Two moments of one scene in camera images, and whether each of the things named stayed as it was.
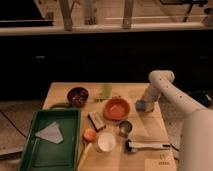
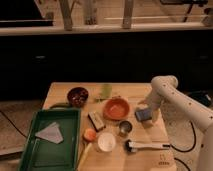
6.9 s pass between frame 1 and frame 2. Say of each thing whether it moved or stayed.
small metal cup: stayed
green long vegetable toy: stayed
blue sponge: moved
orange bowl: stayed
